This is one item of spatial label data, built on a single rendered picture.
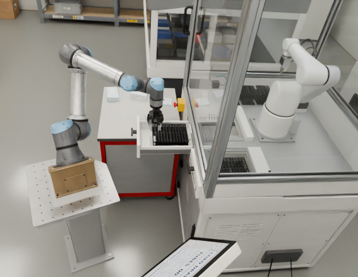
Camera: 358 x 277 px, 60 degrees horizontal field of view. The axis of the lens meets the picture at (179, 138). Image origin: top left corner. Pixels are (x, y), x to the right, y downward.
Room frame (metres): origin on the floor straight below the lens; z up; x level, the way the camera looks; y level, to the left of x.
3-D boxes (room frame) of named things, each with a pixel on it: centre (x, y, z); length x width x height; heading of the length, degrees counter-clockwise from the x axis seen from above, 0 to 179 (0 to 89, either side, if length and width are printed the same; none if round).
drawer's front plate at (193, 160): (1.20, -0.11, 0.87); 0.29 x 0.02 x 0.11; 11
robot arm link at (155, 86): (1.40, 0.15, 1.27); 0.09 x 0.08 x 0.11; 77
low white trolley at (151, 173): (1.86, 0.31, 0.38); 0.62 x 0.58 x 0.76; 11
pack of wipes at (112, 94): (1.99, 0.56, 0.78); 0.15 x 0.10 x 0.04; 18
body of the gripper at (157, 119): (1.39, 0.15, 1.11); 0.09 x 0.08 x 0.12; 10
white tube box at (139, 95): (2.03, 0.35, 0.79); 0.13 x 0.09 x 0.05; 83
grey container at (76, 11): (5.09, 2.07, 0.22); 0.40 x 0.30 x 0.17; 99
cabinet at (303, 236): (1.55, -0.54, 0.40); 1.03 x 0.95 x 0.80; 11
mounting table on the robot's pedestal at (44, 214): (1.11, 0.59, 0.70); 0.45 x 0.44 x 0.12; 119
